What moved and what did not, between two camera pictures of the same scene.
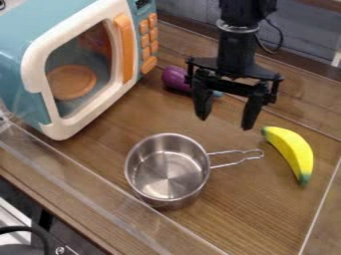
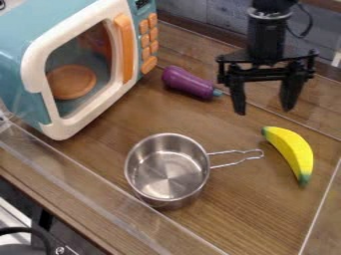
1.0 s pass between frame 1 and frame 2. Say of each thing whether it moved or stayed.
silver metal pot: stayed
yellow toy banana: stayed
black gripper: moved
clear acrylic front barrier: stayed
